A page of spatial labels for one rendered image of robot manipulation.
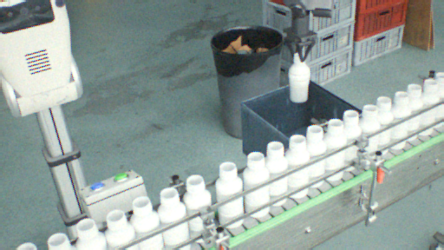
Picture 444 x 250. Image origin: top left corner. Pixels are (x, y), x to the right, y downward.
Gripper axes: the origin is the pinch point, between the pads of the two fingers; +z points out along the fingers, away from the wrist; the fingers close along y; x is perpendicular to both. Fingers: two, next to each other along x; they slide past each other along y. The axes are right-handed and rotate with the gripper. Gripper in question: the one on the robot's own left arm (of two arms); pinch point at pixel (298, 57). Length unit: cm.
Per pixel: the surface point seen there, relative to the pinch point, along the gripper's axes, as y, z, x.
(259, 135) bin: 2.9, 26.8, 13.5
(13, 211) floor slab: 129, 115, 97
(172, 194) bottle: -38, 1, 64
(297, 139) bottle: -38.1, -0.3, 30.4
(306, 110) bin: 14.5, 32.1, -17.0
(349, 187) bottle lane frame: -44, 17, 17
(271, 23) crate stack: 163, 58, -107
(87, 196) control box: -25, 4, 79
